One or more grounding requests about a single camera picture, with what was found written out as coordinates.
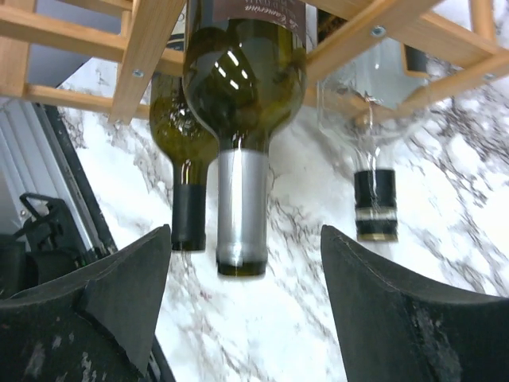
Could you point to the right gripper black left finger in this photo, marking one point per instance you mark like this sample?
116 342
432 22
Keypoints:
94 324

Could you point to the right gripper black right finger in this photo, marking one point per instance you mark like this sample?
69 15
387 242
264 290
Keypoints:
394 324

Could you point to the dark green wine bottle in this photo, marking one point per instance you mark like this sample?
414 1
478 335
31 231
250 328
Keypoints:
191 149
244 79

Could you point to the clear square liquor bottle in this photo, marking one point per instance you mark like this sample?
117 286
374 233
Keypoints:
361 106

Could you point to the wooden wine rack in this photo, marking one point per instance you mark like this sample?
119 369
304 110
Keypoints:
146 26

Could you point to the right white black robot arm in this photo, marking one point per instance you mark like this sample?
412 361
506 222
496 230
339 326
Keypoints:
45 249

